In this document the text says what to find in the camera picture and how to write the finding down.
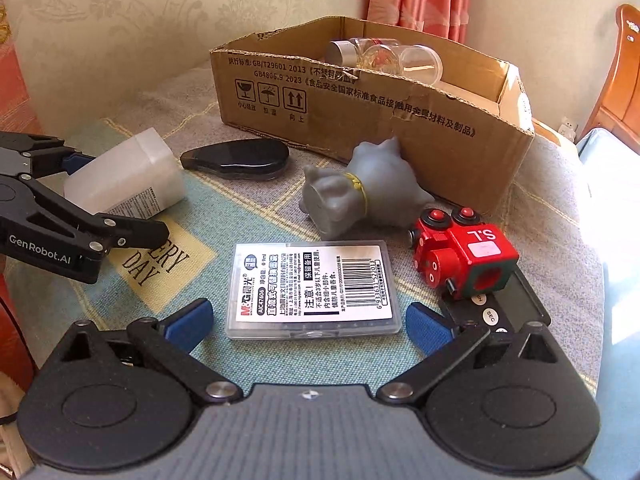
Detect clear plastic card case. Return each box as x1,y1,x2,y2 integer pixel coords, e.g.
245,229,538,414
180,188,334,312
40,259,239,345
225,241,402,341

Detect grey cat toy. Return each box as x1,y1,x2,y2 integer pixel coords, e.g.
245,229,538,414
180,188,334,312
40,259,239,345
300,136,436,242

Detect glass bottle silver cap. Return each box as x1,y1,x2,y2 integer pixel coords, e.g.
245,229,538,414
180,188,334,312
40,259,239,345
327,37,403,72

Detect checked tablecloth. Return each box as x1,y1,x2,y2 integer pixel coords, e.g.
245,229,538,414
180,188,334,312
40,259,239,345
5,75,606,401

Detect black oval case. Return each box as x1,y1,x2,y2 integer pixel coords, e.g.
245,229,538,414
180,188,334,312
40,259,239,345
180,138,291,181

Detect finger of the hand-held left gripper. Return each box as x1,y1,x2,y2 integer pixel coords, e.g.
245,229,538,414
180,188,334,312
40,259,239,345
19,176,171,261
0,131,97,182

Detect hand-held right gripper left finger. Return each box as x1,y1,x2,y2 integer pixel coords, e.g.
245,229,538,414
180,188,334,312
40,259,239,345
47,298,244,407

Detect black digital timer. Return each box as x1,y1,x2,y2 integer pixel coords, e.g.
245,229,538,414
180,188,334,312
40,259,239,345
440,270,552,336

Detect translucent white plastic container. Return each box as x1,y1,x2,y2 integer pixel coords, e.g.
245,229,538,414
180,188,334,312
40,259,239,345
63,127,187,220

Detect wooden bed headboard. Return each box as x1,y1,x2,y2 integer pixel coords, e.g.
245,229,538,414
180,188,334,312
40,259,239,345
582,4,640,156

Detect brown cardboard box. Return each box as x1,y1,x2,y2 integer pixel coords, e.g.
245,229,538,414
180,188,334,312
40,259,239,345
209,15,536,216

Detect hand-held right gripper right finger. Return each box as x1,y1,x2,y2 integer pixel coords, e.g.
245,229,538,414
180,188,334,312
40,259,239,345
375,302,562,407

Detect clear plastic jar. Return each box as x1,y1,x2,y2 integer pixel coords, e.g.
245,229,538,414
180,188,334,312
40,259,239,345
398,44,445,85

